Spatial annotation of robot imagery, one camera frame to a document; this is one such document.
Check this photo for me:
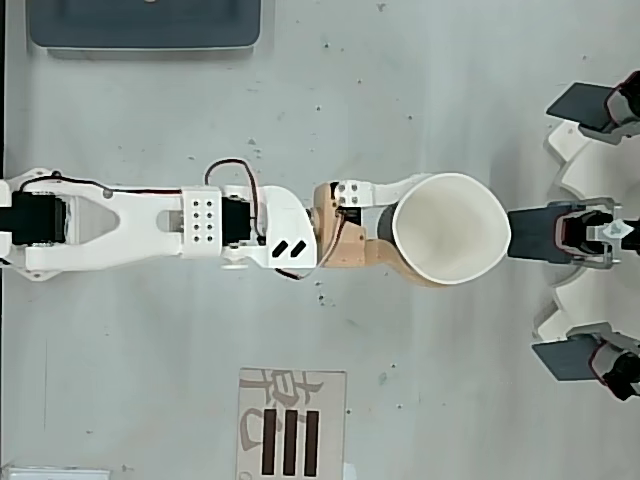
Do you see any white flat box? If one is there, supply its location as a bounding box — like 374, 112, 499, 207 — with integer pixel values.
0, 466, 112, 480

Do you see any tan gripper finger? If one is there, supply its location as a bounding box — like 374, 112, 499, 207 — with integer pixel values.
365, 239, 451, 290

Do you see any white gear valve wheel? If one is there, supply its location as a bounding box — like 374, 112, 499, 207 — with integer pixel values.
531, 119, 640, 352

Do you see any printed card with black bars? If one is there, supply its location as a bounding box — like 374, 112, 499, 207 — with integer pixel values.
234, 367, 348, 480

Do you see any red black blade clamp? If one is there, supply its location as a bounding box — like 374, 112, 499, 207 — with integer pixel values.
578, 70, 640, 147
588, 338, 640, 402
551, 209, 615, 254

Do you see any dark valve blade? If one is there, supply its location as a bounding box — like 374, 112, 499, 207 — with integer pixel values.
545, 81, 614, 133
506, 208, 567, 264
530, 335, 600, 384

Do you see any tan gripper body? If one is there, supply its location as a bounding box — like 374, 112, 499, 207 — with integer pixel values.
310, 181, 372, 270

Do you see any dark grey tray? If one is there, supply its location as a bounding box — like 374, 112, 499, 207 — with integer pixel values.
26, 0, 262, 57

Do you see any white paper cup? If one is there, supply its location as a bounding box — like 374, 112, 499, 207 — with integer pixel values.
376, 172, 512, 287

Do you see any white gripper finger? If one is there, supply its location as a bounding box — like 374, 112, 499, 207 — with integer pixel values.
335, 172, 442, 207

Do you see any red black arm cable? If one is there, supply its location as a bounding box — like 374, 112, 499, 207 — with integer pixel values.
203, 158, 267, 246

